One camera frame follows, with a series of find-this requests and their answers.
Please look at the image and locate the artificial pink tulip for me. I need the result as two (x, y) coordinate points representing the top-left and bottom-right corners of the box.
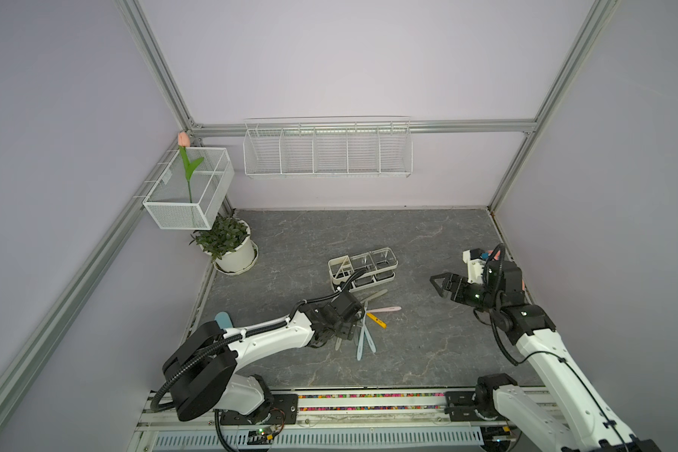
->
(177, 132), (205, 203)

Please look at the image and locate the beige toothbrush holder tray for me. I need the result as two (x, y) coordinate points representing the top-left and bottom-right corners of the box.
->
(328, 248), (399, 292)

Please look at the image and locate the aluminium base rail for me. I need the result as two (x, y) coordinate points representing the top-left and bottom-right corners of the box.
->
(126, 386), (617, 452)

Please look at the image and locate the white wire basket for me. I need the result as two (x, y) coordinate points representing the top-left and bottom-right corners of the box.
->
(142, 147), (235, 231)

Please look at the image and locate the yellow toothbrush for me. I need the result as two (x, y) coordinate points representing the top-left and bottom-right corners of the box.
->
(366, 313), (387, 330)

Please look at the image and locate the teal hand shovel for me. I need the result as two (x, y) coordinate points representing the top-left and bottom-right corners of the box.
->
(215, 312), (233, 330)

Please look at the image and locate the long white wire shelf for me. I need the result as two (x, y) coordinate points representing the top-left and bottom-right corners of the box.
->
(243, 117), (414, 179)

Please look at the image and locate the light blue toothbrush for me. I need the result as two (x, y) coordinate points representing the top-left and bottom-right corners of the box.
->
(361, 316), (377, 353)
(356, 325), (365, 362)

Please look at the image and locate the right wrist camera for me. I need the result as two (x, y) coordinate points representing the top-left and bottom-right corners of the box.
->
(463, 249), (498, 284)

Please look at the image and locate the potted green plant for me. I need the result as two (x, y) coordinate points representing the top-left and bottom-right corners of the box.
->
(191, 215), (258, 276)

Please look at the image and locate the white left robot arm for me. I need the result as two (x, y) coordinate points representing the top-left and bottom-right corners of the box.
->
(149, 291), (365, 424)

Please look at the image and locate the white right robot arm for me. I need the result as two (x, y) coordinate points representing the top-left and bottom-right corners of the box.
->
(429, 258), (659, 451)

